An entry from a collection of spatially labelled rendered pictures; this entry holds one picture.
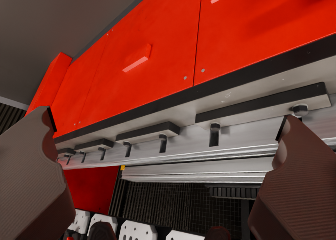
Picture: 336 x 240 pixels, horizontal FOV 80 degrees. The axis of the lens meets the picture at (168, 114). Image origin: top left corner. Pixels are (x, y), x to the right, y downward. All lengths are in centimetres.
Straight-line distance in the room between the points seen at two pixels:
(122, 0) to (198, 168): 109
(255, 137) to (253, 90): 12
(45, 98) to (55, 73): 25
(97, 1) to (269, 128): 130
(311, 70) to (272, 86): 7
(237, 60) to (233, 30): 11
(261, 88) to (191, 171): 56
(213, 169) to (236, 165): 10
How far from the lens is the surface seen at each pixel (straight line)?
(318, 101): 49
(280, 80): 46
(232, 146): 55
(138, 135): 74
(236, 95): 49
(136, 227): 70
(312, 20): 50
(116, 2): 149
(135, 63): 85
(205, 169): 89
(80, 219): 101
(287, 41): 49
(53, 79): 194
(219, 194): 101
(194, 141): 62
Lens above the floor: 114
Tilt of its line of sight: 26 degrees down
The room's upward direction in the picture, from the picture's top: 172 degrees counter-clockwise
